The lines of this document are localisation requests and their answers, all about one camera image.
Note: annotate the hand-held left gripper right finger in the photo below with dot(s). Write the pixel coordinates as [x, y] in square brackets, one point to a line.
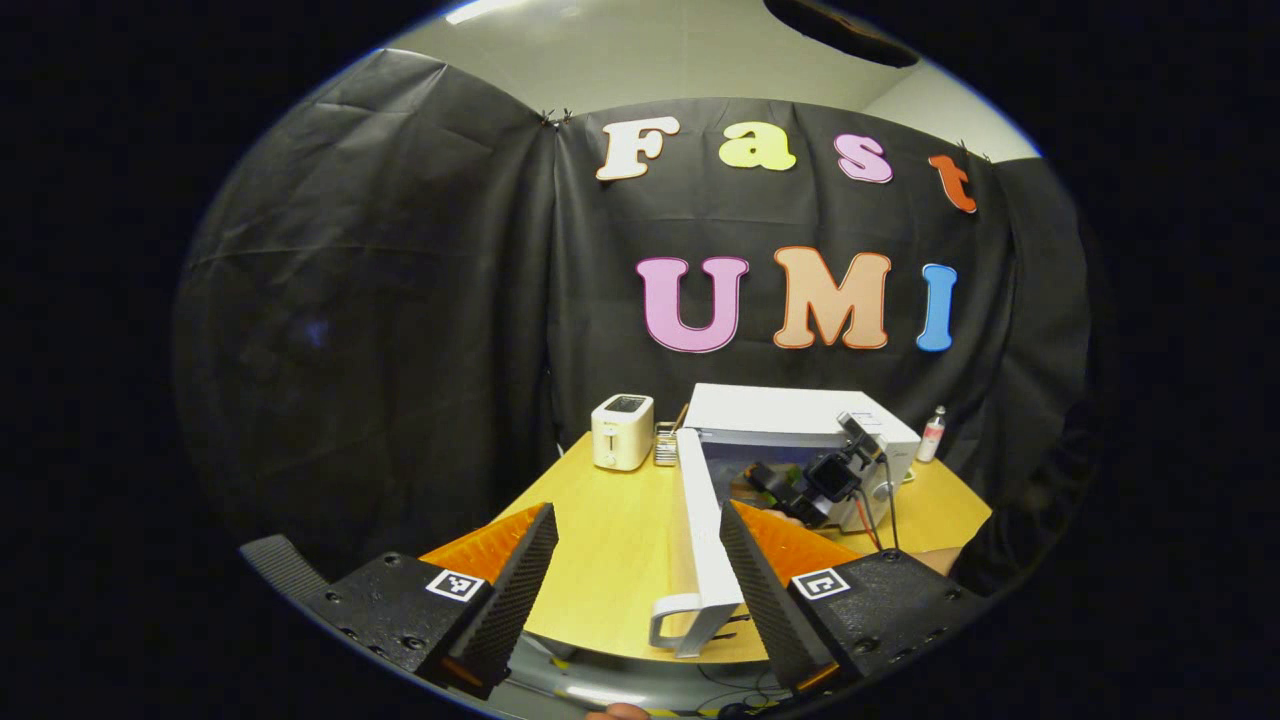
[765, 600]

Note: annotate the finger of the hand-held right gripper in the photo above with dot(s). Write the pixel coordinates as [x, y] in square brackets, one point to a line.
[775, 482]

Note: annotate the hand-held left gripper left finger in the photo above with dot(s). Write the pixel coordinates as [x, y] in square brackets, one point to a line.
[510, 605]

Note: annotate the white microwave oven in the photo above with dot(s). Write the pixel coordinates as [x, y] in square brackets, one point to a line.
[780, 410]

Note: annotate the small pink label bottle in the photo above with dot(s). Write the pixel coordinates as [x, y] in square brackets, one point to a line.
[931, 438]

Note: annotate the small metal rack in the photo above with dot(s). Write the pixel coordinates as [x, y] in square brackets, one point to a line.
[666, 445]

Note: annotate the white toaster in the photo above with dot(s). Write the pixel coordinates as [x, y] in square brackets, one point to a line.
[622, 435]

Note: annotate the black backdrop cloth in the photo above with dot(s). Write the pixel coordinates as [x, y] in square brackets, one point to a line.
[380, 300]

